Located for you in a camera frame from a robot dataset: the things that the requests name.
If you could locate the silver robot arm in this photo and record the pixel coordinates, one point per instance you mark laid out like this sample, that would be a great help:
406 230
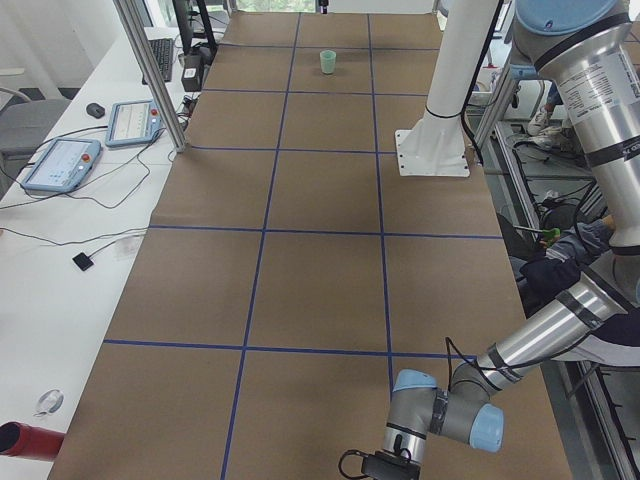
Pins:
587 280

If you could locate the green cup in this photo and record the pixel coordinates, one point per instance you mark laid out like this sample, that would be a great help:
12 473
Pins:
327 61

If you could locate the seated person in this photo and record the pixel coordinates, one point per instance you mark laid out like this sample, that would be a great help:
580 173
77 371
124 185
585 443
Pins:
557 267

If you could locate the clear tape roll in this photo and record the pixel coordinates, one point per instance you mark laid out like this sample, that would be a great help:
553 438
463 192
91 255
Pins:
49 403

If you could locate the small black square pad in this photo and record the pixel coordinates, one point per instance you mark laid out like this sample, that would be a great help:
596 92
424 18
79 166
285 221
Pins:
83 261

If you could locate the red cylinder tube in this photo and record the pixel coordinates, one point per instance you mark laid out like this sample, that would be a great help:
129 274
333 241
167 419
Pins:
28 442

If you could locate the far blue teach pendant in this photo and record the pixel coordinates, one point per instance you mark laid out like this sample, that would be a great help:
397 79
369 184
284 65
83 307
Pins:
133 123

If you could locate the blue teach pendant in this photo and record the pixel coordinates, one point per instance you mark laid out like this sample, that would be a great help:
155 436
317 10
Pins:
63 165
133 123

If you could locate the black power adapter box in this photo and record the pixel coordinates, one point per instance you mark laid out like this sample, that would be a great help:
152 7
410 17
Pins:
192 72

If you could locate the near blue teach pendant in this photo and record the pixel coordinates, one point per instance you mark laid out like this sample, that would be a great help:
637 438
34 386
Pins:
63 165

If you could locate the black computer mouse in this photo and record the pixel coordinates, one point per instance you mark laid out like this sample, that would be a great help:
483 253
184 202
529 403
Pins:
95 110

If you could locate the black keyboard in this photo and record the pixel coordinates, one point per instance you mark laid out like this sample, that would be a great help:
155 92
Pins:
163 52

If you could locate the aluminium frame post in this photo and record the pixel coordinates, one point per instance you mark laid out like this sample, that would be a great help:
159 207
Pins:
134 29

